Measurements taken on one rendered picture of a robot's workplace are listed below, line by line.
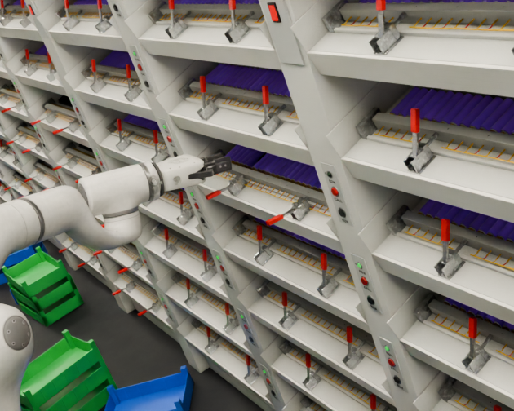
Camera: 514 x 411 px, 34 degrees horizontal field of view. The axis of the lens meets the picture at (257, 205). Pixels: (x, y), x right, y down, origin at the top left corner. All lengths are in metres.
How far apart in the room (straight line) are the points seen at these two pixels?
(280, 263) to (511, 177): 0.90
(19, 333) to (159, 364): 1.83
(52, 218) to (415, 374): 0.74
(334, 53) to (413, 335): 0.57
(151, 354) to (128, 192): 1.64
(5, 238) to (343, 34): 0.67
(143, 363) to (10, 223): 1.84
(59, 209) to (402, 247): 0.63
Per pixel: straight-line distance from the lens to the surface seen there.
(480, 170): 1.23
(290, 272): 1.93
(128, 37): 2.04
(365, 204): 1.48
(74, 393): 3.11
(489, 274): 1.35
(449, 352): 1.54
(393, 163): 1.34
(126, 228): 1.77
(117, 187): 1.77
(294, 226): 1.73
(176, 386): 3.08
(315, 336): 2.03
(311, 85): 1.40
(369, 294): 1.60
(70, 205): 1.65
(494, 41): 1.11
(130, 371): 3.30
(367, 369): 1.88
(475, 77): 1.09
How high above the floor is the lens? 1.65
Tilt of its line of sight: 23 degrees down
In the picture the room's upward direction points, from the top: 21 degrees counter-clockwise
